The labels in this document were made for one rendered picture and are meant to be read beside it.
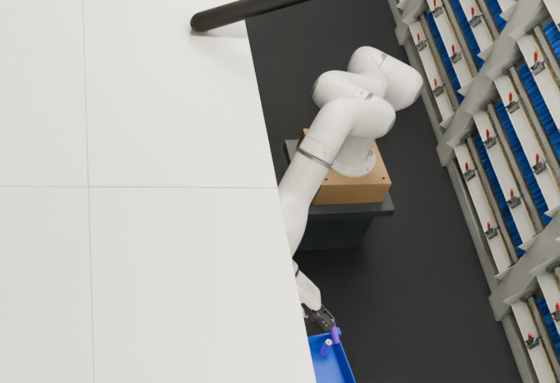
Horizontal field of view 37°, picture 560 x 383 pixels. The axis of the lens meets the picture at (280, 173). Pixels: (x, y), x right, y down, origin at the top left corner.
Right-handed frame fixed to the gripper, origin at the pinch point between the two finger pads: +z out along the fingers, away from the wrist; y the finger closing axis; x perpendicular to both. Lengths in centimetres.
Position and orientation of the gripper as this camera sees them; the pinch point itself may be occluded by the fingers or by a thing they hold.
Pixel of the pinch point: (325, 320)
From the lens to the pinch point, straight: 214.2
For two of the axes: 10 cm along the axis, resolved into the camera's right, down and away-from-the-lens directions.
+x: -7.7, 5.9, 2.4
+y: 0.1, -3.7, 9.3
